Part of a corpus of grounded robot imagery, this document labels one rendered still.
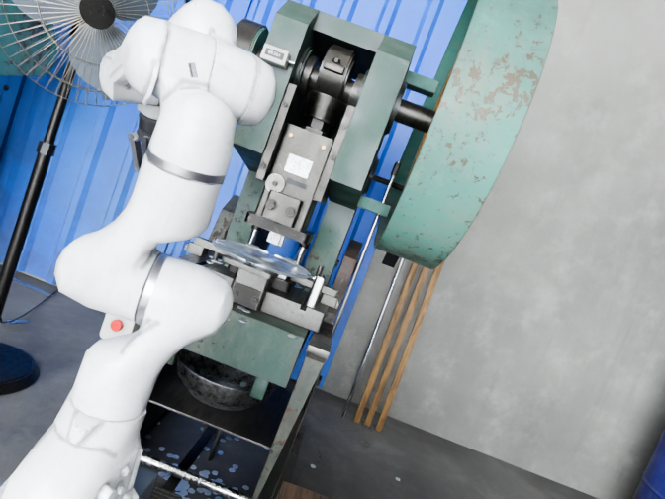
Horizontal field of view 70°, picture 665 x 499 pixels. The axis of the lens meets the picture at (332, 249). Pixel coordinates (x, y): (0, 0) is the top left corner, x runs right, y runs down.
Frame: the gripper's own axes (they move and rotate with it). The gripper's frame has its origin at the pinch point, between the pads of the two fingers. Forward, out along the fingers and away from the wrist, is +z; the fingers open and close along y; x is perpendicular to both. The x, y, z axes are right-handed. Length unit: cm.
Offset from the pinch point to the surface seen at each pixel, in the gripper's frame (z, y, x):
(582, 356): 74, 194, 120
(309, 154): -15.5, 34.6, 23.8
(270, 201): -2.7, 29.7, 12.8
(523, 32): -63, 73, 14
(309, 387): 25, 59, -19
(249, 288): 16.9, 33.7, -2.3
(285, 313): 21.4, 45.0, -1.0
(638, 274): 27, 203, 142
